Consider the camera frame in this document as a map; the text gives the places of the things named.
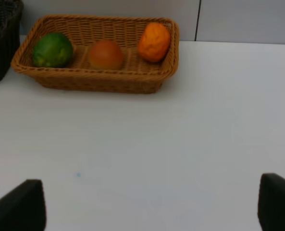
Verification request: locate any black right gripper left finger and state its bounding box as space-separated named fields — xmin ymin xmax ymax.
xmin=0 ymin=180 xmax=47 ymax=231

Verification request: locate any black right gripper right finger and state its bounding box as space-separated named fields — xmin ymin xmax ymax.
xmin=258 ymin=173 xmax=285 ymax=231

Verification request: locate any green lime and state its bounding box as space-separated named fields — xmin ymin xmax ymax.
xmin=32 ymin=32 xmax=74 ymax=68

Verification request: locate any red yellow peach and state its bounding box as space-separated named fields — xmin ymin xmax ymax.
xmin=88 ymin=39 xmax=124 ymax=70

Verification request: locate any orange tangerine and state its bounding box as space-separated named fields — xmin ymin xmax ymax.
xmin=137 ymin=23 xmax=171 ymax=63

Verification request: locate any dark brown wicker basket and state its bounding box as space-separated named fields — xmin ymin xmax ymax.
xmin=0 ymin=0 xmax=24 ymax=81

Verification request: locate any orange wicker basket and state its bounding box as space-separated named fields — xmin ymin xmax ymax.
xmin=11 ymin=14 xmax=179 ymax=94

